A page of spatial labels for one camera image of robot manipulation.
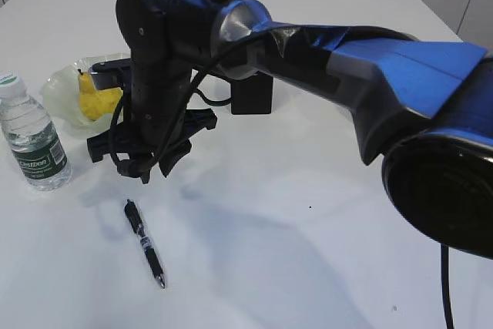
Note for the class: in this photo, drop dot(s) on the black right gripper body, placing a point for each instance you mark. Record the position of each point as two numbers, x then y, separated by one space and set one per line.
167 39

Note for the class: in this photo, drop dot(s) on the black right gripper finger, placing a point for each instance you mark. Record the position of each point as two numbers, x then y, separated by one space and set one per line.
130 167
173 155

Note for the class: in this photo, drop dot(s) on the black gel pen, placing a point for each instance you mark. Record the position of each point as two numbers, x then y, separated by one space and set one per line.
138 228

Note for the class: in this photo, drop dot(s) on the yellow pear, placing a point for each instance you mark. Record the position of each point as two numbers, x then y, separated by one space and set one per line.
93 103

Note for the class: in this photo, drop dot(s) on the clear plastic water bottle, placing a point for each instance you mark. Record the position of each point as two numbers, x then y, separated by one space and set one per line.
32 137

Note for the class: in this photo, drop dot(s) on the blue black right robot arm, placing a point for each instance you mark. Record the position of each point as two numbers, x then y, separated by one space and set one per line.
426 107

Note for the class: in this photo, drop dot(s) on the pale green wavy glass plate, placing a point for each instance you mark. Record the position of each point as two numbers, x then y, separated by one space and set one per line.
60 97

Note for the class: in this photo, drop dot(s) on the black square pen holder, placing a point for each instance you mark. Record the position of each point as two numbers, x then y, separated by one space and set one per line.
252 96

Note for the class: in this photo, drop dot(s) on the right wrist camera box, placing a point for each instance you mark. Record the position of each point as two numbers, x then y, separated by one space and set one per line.
111 74

